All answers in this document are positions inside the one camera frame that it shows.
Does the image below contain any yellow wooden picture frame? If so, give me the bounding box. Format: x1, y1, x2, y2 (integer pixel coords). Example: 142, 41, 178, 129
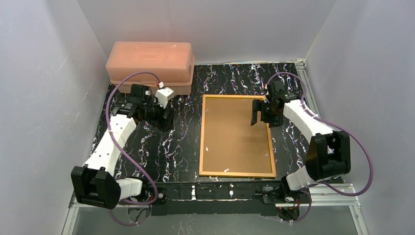
198, 94, 277, 179

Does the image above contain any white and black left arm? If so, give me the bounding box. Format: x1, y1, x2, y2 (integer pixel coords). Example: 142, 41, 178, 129
71, 83, 175, 209

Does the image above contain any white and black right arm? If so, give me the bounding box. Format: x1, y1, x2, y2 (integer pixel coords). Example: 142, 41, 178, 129
251, 81, 351, 199

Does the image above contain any pink plastic storage box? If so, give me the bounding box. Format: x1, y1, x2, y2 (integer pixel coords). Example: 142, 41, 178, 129
106, 42, 195, 95

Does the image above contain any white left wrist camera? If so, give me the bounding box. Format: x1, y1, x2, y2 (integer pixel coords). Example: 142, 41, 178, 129
155, 82, 175, 109

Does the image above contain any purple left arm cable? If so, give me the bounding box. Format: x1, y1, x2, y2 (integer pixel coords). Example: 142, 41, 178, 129
106, 71, 164, 226

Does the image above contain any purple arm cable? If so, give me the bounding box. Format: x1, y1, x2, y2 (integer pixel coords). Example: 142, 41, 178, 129
106, 71, 164, 226
264, 71, 374, 224

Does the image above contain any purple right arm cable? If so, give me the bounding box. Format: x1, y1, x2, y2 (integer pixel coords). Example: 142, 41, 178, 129
264, 71, 374, 224

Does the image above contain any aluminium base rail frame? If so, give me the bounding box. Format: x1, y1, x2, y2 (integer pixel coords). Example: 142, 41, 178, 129
70, 62, 353, 223

